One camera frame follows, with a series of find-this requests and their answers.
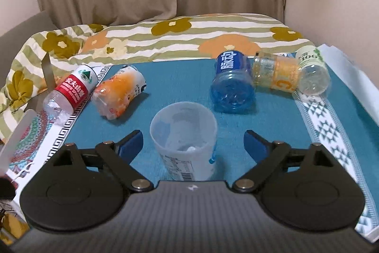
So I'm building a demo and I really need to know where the teal mat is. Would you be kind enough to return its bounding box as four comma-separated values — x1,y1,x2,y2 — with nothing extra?
63,59,379,182

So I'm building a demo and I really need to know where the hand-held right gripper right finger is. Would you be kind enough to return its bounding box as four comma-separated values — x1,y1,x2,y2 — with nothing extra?
233,130,333,193

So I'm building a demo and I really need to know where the mandala patterned cloth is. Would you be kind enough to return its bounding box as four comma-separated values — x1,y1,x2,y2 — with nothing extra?
6,65,113,197

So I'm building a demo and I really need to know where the translucent plastic cup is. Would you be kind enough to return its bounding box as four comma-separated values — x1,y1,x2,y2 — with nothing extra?
149,102,218,182

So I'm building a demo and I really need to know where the orange-label clear bottle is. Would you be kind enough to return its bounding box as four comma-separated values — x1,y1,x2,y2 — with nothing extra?
253,51,303,92

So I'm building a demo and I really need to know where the red label water bottle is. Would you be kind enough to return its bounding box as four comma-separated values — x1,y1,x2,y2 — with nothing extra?
43,64,98,126

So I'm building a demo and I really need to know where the dark fuzzy object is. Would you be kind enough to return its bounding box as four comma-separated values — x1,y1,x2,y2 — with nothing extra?
0,177,16,201

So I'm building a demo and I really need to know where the blue plastic bottle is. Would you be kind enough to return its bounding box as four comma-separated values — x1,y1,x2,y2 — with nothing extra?
210,50,257,114

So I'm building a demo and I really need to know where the white geometric patterned cloth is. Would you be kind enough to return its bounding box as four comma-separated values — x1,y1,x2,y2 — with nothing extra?
292,87,379,244

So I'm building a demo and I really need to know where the grey sofa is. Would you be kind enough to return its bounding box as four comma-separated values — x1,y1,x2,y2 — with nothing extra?
0,10,57,47

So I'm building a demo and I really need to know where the green label clear bottle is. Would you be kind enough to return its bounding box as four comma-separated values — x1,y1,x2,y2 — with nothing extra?
295,45,331,97

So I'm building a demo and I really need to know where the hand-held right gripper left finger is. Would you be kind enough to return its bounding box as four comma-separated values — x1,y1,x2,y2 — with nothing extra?
53,130,154,192

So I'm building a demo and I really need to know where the orange label plastic bottle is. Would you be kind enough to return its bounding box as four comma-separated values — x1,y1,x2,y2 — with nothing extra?
90,64,147,121

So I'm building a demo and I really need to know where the floral striped blanket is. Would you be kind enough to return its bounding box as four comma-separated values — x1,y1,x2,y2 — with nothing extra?
0,14,317,144

